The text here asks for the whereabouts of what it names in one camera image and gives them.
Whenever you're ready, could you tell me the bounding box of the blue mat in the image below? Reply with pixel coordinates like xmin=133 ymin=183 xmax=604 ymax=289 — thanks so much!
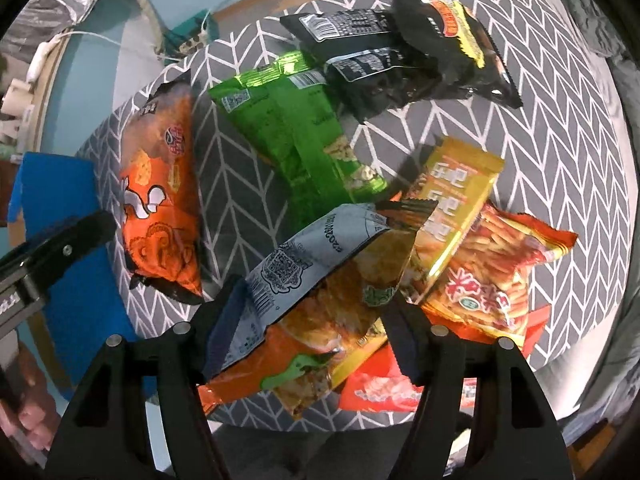
xmin=7 ymin=152 xmax=151 ymax=401

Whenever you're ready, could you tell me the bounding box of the yellow snack packet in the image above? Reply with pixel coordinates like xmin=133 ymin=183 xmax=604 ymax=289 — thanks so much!
xmin=397 ymin=136 xmax=506 ymax=303

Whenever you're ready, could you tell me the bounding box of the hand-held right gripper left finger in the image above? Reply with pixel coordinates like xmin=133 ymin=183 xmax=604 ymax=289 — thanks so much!
xmin=45 ymin=276 xmax=251 ymax=480

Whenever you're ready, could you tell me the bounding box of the orange grey-backed snack packet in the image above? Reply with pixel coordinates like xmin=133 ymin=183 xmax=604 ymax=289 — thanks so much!
xmin=197 ymin=199 xmax=438 ymax=418

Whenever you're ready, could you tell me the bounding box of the black yellow-label snack bag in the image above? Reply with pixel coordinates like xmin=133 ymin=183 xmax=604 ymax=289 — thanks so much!
xmin=391 ymin=0 xmax=523 ymax=108

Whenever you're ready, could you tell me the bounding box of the green power strip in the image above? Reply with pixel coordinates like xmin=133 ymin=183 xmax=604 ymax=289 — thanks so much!
xmin=162 ymin=12 xmax=221 ymax=58

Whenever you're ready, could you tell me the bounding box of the green snack bag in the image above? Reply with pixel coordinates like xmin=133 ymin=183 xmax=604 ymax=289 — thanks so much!
xmin=207 ymin=50 xmax=388 ymax=231

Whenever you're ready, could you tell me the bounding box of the light grey bed sheet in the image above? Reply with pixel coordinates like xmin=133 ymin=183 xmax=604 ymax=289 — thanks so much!
xmin=450 ymin=0 xmax=640 ymax=411

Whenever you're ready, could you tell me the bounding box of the red fries snack packet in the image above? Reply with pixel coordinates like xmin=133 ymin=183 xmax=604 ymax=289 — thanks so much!
xmin=420 ymin=202 xmax=578 ymax=356

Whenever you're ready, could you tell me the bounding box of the grey blanket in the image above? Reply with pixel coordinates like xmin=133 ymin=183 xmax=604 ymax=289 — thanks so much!
xmin=565 ymin=0 xmax=632 ymax=56

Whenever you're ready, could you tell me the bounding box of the orange snack bag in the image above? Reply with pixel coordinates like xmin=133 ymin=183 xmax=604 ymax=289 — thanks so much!
xmin=119 ymin=72 xmax=206 ymax=305

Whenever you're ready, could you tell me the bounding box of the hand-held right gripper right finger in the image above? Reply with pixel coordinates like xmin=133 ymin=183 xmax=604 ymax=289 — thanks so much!
xmin=380 ymin=296 xmax=573 ymax=480

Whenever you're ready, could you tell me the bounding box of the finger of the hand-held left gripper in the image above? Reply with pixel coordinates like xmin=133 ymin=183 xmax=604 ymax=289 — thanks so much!
xmin=0 ymin=210 xmax=118 ymax=283

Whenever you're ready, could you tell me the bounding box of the person's left hand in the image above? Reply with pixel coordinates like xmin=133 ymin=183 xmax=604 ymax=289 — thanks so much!
xmin=0 ymin=360 xmax=57 ymax=463

